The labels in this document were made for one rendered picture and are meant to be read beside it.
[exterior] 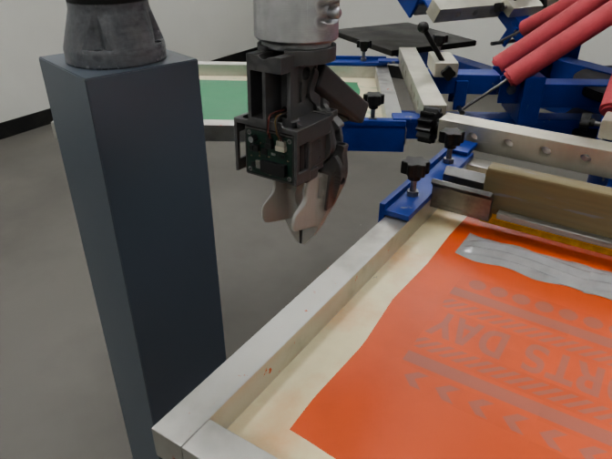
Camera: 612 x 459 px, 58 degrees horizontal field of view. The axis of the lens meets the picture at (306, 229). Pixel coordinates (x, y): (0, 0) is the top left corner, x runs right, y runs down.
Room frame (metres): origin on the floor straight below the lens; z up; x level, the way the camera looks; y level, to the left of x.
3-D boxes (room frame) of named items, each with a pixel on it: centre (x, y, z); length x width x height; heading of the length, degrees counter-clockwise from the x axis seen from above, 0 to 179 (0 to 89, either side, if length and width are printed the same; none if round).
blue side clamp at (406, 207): (0.87, -0.22, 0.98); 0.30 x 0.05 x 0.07; 147
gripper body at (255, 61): (0.51, 0.01, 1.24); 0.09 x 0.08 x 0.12; 147
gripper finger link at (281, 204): (0.52, 0.03, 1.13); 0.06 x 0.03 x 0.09; 147
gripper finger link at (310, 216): (0.50, 0.00, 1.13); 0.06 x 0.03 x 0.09; 147
